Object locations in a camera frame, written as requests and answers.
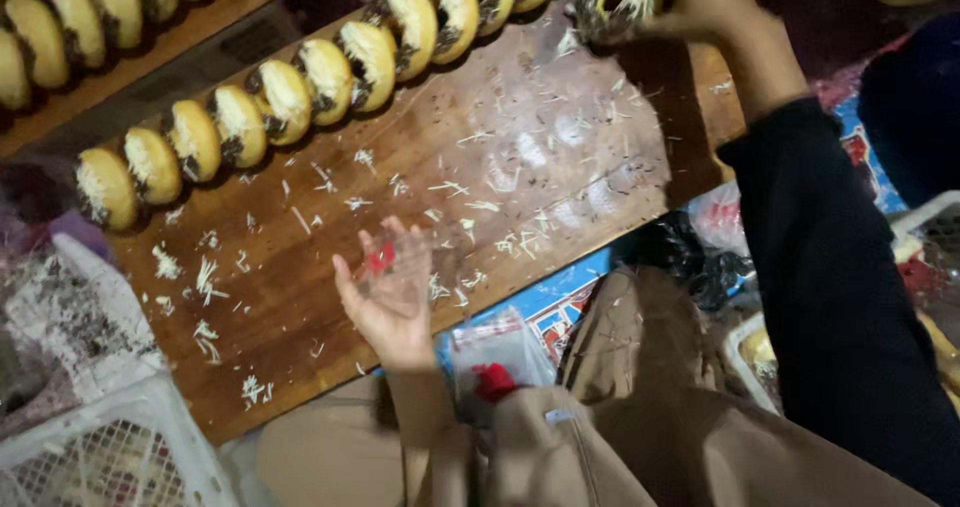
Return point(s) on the dark blue cloth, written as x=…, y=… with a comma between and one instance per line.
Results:
x=915, y=109

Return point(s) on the long row of filled buns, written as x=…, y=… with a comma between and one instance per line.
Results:
x=281, y=101

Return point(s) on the purple plastic bag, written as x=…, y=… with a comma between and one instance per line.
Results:
x=75, y=233

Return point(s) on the blue patterned mat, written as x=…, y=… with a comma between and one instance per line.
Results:
x=547, y=300

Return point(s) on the narrow wooden board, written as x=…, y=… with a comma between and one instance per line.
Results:
x=187, y=38

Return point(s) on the person's beige clothing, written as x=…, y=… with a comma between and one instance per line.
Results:
x=637, y=432

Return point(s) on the person's left hand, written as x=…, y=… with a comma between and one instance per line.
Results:
x=390, y=319

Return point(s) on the cheese-topped bun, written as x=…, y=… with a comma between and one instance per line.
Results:
x=615, y=4

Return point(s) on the black plastic bag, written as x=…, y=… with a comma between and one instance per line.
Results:
x=697, y=274

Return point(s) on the stack of clear plastic bags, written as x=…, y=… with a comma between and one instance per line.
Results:
x=499, y=357

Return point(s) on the wrapped yellow bun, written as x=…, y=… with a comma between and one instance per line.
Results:
x=941, y=357

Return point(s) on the person's right hand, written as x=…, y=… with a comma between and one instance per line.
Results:
x=705, y=0

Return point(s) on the short row of filled buns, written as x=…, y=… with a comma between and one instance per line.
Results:
x=75, y=19

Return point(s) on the white plastic sheet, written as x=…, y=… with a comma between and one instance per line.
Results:
x=82, y=319

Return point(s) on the white plastic basket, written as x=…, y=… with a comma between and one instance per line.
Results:
x=112, y=454
x=926, y=210

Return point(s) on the clear red-printed plastic bag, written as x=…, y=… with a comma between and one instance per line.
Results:
x=416, y=270

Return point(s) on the crumpled clear plastic bag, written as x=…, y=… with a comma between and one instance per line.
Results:
x=718, y=218

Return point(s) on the large wooden board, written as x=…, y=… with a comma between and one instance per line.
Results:
x=525, y=154

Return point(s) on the person's right fingers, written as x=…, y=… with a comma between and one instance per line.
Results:
x=654, y=20

